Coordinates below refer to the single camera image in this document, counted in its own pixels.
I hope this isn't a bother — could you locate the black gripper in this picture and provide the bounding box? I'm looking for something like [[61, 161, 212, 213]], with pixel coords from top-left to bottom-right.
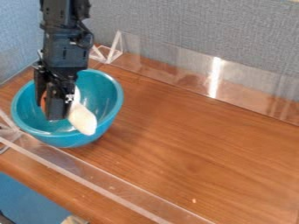
[[33, 29, 93, 120]]

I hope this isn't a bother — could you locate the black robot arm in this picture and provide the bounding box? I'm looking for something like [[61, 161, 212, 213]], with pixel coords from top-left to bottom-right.
[[32, 0, 93, 120]]

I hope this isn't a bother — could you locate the clear acrylic front barrier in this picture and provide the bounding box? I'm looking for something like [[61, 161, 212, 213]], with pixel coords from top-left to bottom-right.
[[0, 109, 213, 224]]

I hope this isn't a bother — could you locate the clear acrylic left barrier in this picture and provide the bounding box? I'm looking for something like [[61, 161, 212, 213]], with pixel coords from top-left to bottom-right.
[[0, 54, 37, 85]]

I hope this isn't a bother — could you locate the brown white plush mushroom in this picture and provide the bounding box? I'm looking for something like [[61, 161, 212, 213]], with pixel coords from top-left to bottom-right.
[[40, 86, 98, 137]]

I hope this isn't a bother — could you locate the clear acrylic corner bracket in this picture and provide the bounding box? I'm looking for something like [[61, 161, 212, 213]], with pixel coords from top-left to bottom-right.
[[89, 31, 124, 64]]

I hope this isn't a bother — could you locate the clear acrylic barrier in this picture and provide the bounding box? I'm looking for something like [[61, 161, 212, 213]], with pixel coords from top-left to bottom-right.
[[113, 31, 299, 126], [0, 109, 213, 224], [0, 54, 37, 85]]

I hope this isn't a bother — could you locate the clear acrylic back barrier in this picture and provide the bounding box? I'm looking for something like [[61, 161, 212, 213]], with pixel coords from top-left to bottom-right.
[[113, 31, 299, 126]]

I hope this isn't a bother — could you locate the blue plastic bowl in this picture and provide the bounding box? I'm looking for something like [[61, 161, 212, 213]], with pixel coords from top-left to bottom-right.
[[10, 69, 124, 148]]

